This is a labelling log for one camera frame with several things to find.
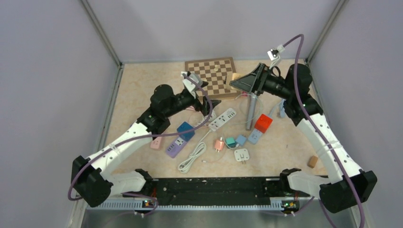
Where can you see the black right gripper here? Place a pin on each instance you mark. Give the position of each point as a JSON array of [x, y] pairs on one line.
[[254, 81]]

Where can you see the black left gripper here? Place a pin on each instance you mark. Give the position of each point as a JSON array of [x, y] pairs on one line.
[[198, 106]]

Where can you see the red cube socket adapter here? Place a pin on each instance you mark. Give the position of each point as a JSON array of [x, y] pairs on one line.
[[263, 123]]

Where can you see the blue cube socket adapter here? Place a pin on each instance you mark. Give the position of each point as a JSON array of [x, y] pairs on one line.
[[186, 131]]

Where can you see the wooden cube socket adapter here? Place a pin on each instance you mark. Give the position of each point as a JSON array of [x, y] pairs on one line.
[[236, 76]]

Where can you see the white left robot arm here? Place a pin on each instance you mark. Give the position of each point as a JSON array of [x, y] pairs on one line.
[[92, 177]]

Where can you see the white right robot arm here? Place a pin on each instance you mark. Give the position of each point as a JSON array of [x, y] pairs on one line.
[[346, 184]]

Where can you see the teal charger plug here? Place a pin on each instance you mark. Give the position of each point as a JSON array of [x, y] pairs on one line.
[[230, 142]]

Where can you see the orange pink charger plug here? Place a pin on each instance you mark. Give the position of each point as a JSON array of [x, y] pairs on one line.
[[219, 144]]

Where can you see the light blue charger plug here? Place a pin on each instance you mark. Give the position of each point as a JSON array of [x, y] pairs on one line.
[[241, 140]]

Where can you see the white charger plug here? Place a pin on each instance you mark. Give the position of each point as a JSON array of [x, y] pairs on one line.
[[241, 155]]

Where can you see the silver microphone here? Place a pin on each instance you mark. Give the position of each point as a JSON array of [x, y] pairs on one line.
[[253, 98]]

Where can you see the wooden chessboard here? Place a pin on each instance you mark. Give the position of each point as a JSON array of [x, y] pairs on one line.
[[216, 89]]

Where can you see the white power strip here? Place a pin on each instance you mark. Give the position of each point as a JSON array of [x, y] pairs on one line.
[[222, 119]]

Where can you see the light blue power strip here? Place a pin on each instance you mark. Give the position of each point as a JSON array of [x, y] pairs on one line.
[[254, 136]]

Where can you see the purple power strip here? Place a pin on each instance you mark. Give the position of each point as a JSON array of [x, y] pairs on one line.
[[175, 147]]

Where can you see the pink power strip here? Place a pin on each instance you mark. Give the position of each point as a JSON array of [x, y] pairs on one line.
[[155, 144]]

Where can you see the small wooden cork block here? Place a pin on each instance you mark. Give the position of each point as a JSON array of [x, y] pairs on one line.
[[312, 162]]

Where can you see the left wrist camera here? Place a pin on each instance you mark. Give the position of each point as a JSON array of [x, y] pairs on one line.
[[191, 82]]

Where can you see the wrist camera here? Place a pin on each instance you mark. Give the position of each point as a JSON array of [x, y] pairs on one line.
[[191, 82], [274, 55]]

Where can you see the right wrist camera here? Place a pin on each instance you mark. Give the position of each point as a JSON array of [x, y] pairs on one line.
[[274, 55]]

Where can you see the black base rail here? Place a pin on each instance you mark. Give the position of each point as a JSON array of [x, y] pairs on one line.
[[216, 191]]

